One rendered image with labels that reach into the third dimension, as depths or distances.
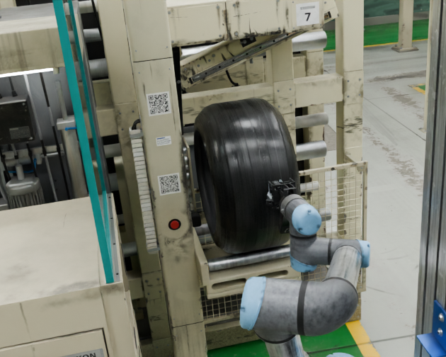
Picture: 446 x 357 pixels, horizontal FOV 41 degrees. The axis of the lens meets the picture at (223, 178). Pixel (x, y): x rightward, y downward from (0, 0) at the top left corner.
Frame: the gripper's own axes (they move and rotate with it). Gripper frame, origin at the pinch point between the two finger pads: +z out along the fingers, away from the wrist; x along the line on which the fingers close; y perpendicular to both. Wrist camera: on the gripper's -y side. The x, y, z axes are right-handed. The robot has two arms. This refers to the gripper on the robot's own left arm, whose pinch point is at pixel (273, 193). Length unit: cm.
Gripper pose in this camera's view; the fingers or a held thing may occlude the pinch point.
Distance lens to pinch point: 193.5
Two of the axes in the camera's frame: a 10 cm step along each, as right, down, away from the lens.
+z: -2.0, -2.6, 9.5
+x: -9.7, 1.6, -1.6
